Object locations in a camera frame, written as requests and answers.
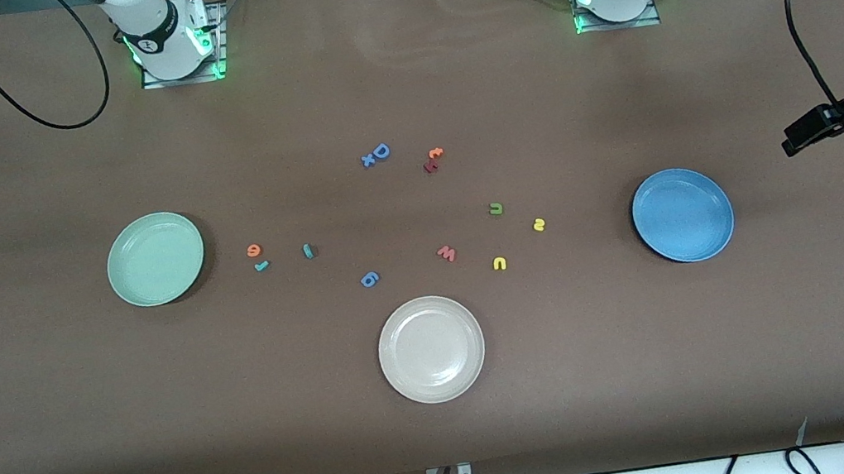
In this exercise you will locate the yellow letter s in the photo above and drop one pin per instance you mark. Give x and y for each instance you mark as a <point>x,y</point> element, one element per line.
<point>539,224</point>

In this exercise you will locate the orange letter e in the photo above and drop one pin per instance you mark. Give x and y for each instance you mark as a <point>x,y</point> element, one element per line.
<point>250,252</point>

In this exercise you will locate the teal letter r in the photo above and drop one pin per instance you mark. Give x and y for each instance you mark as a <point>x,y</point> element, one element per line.
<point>261,266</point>

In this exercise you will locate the green letter n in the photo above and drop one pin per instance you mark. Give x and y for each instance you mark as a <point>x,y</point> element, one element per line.
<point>495,206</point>

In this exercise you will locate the yellow letter u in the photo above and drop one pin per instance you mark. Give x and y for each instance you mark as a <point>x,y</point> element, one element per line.
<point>500,267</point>

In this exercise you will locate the teal letter a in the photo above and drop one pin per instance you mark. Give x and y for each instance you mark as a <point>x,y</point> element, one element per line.
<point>308,251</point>

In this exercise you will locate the blue plate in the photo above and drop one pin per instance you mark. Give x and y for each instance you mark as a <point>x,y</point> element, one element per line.
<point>682,215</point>

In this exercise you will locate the pale green plate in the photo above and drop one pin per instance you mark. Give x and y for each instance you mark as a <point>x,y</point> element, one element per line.
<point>155,258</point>

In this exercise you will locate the orange letter t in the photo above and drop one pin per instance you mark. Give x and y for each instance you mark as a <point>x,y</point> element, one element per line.
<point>435,154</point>

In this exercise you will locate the dark red letter k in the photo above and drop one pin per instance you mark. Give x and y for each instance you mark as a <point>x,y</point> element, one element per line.
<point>430,166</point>

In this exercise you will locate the pink letter w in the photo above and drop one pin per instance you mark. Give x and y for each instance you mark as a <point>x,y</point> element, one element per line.
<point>447,254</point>

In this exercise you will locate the blue letter x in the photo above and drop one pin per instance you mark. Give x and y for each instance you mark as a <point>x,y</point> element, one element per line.
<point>368,160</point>

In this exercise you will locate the blue letter D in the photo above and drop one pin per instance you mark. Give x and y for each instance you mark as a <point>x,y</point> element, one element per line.
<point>376,152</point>

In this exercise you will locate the blue letter g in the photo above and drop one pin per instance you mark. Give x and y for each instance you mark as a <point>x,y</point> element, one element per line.
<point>373,276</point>

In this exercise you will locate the beige plate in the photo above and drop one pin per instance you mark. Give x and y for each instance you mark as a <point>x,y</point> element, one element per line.
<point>430,349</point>

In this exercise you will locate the brown table cover sheet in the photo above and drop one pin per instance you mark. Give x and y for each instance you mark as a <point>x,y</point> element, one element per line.
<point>451,433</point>

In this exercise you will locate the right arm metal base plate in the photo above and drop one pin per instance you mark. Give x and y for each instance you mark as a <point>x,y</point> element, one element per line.
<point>220,50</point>

